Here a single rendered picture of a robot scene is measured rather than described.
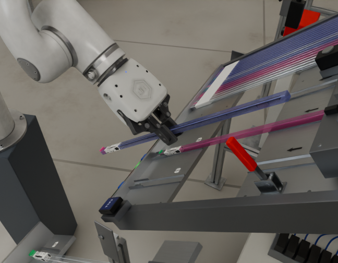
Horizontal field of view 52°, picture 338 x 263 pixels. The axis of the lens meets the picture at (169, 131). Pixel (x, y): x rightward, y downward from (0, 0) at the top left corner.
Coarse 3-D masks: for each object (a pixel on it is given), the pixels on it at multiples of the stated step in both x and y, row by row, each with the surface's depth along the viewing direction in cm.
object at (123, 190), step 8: (216, 72) 120; (208, 80) 116; (200, 88) 114; (184, 112) 106; (176, 120) 103; (184, 120) 106; (160, 144) 98; (152, 152) 95; (144, 160) 93; (152, 160) 95; (136, 168) 91; (144, 168) 92; (128, 176) 90; (136, 176) 90; (128, 184) 88; (120, 192) 86
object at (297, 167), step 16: (304, 80) 76; (320, 80) 72; (336, 80) 67; (304, 96) 70; (320, 96) 66; (288, 112) 69; (304, 112) 65; (288, 128) 64; (304, 128) 61; (272, 144) 63; (288, 144) 60; (304, 144) 57; (256, 160) 62; (272, 160) 59; (288, 160) 56; (304, 160) 54; (256, 176) 58; (288, 176) 53; (304, 176) 51; (320, 176) 49; (240, 192) 58; (256, 192) 55; (288, 192) 50
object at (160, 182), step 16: (240, 96) 94; (192, 112) 107; (208, 112) 98; (208, 128) 88; (176, 144) 94; (160, 160) 91; (176, 160) 85; (192, 160) 79; (144, 176) 89; (160, 176) 83; (176, 176) 77; (128, 192) 88; (144, 192) 81; (160, 192) 76; (176, 192) 73
